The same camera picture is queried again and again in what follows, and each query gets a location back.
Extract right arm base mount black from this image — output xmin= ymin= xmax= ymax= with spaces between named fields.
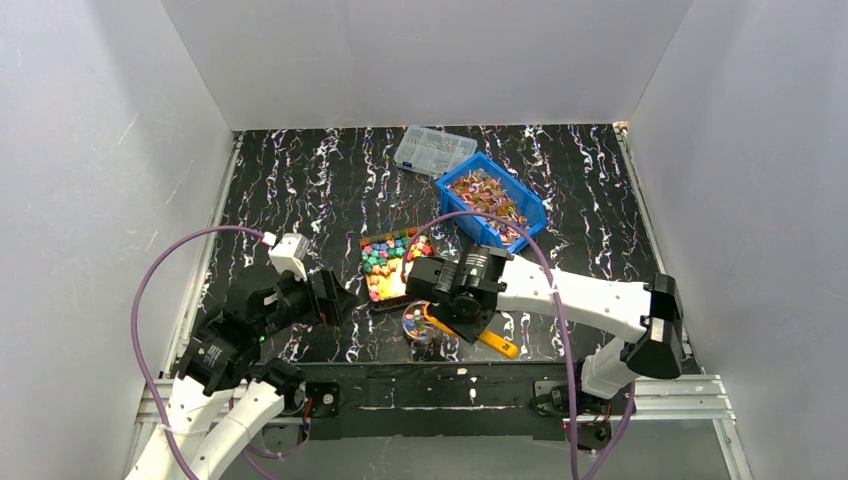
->
xmin=533 ymin=377 xmax=614 ymax=452

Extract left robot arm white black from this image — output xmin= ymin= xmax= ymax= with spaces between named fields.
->
xmin=127 ymin=266 xmax=358 ymax=479

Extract blue bin of lollipops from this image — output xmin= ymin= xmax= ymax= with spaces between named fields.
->
xmin=436 ymin=153 xmax=547 ymax=254

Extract clear plastic compartment box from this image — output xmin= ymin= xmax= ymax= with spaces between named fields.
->
xmin=394 ymin=126 xmax=478 ymax=179

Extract purple cable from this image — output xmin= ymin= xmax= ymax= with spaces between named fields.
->
xmin=130 ymin=225 xmax=293 ymax=480
xmin=400 ymin=211 xmax=637 ymax=480

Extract tin tray of star candies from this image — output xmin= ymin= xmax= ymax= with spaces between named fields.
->
xmin=359 ymin=227 xmax=435 ymax=312

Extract yellow plastic scoop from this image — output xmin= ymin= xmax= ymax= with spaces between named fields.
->
xmin=421 ymin=302 xmax=520 ymax=360

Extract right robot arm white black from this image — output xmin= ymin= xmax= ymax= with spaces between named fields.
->
xmin=405 ymin=245 xmax=683 ymax=399

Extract aluminium frame rail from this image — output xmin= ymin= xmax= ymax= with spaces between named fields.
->
xmin=135 ymin=374 xmax=737 ymax=425

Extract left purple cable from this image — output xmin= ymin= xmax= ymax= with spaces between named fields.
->
xmin=130 ymin=225 xmax=293 ymax=480

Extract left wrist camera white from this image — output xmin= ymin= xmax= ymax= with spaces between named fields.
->
xmin=261 ymin=232 xmax=309 ymax=282

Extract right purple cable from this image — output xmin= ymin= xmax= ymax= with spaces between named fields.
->
xmin=400 ymin=211 xmax=637 ymax=480

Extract clear plastic jar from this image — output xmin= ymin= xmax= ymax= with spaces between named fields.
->
xmin=401 ymin=301 xmax=441 ymax=346

